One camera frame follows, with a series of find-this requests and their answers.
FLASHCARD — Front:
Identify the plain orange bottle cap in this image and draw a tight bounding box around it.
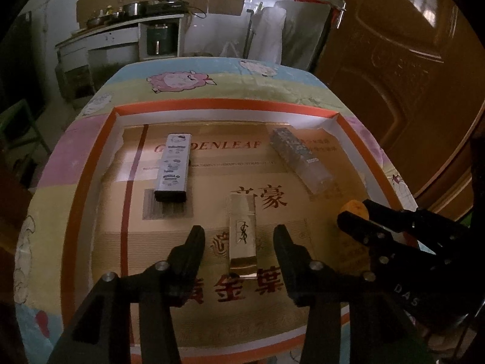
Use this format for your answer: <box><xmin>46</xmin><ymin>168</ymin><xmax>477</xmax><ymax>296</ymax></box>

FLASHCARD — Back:
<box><xmin>339</xmin><ymin>200</ymin><xmax>370</xmax><ymax>220</ymax></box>

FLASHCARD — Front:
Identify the gold rectangular box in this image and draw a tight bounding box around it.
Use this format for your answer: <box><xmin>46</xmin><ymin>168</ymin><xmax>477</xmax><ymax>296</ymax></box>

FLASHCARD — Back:
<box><xmin>229</xmin><ymin>193</ymin><xmax>257</xmax><ymax>279</ymax></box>

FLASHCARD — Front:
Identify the white black rectangular box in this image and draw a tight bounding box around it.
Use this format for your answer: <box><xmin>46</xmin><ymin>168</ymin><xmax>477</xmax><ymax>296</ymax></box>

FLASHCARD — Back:
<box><xmin>154</xmin><ymin>133</ymin><xmax>192</xmax><ymax>204</ymax></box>

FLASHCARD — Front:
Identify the shallow cardboard tray box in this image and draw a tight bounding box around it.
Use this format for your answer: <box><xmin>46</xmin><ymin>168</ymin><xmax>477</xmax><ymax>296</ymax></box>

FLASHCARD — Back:
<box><xmin>66</xmin><ymin>109</ymin><xmax>404</xmax><ymax>363</ymax></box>

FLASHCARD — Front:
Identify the brown wooden door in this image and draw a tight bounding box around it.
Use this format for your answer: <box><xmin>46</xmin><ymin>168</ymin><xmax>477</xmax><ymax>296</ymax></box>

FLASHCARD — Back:
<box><xmin>315</xmin><ymin>0</ymin><xmax>484</xmax><ymax>208</ymax></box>

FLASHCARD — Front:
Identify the cartoon patterned tablecloth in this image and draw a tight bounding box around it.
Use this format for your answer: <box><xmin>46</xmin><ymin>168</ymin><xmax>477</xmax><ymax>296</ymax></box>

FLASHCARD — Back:
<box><xmin>14</xmin><ymin>58</ymin><xmax>417</xmax><ymax>363</ymax></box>

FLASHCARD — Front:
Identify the white plastic sheet roll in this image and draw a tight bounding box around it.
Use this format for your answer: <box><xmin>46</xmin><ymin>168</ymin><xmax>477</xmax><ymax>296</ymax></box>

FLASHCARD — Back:
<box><xmin>244</xmin><ymin>0</ymin><xmax>334</xmax><ymax>71</ymax></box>

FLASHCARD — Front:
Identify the dark green appliance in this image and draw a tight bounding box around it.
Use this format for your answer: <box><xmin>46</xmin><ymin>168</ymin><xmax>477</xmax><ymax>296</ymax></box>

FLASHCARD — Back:
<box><xmin>147</xmin><ymin>24</ymin><xmax>171</xmax><ymax>56</ymax></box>

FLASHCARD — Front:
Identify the white kitchen counter cabinet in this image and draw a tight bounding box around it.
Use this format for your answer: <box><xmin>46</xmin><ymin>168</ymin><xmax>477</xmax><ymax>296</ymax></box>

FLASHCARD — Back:
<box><xmin>55</xmin><ymin>13</ymin><xmax>188</xmax><ymax>102</ymax></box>

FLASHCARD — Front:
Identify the black gas stove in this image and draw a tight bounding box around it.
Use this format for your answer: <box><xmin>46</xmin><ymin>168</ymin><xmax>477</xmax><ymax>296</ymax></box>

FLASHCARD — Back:
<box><xmin>145</xmin><ymin>0</ymin><xmax>188</xmax><ymax>16</ymax></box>

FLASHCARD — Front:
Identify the steel cooking pot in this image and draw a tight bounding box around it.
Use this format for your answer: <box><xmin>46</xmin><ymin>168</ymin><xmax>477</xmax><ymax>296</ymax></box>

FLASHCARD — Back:
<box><xmin>122</xmin><ymin>2</ymin><xmax>144</xmax><ymax>17</ymax></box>

